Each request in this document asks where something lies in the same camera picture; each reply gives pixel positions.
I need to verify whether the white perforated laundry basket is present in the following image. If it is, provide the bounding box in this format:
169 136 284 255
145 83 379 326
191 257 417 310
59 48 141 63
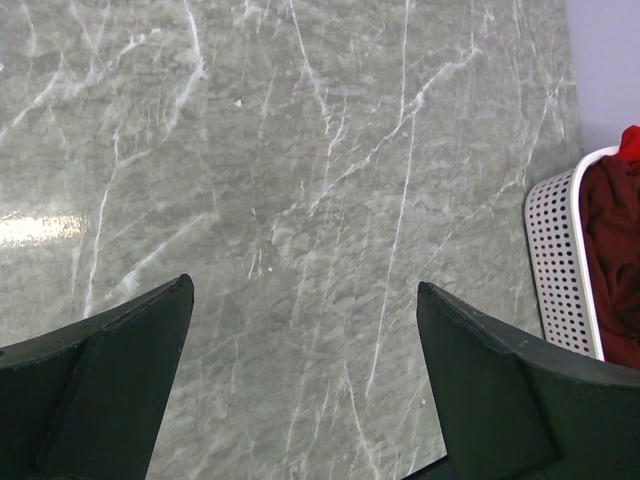
524 146 639 369

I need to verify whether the dark red t shirt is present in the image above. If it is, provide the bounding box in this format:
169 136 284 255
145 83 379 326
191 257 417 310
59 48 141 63
579 156 639 369

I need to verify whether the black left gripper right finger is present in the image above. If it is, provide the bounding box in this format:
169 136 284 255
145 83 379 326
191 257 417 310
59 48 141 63
417 282 639 479

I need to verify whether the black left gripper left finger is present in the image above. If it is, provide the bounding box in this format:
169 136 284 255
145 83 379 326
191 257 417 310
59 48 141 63
1 274 194 479

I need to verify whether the bright red t shirt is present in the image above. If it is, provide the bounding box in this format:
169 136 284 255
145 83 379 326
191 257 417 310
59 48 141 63
617 125 640 163

